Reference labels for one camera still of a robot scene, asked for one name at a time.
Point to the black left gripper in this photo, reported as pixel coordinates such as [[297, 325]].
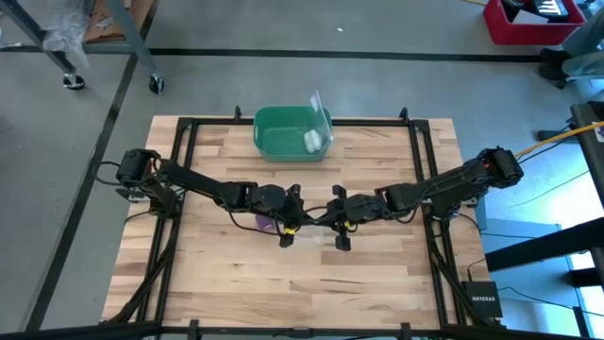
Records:
[[276, 200]]

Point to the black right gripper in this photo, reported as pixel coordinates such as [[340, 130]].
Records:
[[358, 208]]

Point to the purple elastic bandage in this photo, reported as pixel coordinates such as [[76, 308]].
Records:
[[264, 222]]

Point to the clear plastic bag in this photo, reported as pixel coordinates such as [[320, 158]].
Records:
[[316, 236]]

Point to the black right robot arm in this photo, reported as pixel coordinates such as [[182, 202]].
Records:
[[453, 181]]

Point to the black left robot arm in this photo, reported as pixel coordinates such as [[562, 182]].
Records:
[[198, 181]]

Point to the green plastic bin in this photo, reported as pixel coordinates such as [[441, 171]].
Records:
[[278, 137]]

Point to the clear bag with cotton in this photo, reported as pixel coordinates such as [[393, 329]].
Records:
[[321, 115]]

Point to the black metal beam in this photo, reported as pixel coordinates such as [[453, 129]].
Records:
[[542, 245]]

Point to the black floor stand base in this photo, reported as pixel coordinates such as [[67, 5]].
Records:
[[554, 136]]

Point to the grey metal work table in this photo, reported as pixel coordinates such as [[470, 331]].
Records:
[[134, 42]]

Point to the red plastic crate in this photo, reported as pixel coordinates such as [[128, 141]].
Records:
[[495, 28]]

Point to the person's black shoe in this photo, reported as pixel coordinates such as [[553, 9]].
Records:
[[554, 56], [552, 75]]

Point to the brown cardboard box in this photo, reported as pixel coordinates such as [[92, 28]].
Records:
[[101, 23]]

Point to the person's leg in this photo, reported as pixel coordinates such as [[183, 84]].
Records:
[[582, 66], [585, 38]]

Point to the crumpled clear plastic wrap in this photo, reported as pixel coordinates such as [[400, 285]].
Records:
[[66, 33]]

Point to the black device with white keys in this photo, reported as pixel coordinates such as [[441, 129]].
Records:
[[552, 7]]

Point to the black aluminium table frame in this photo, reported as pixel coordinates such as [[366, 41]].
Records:
[[368, 122]]

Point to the black Netgear network switch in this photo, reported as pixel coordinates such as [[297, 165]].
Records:
[[481, 300]]

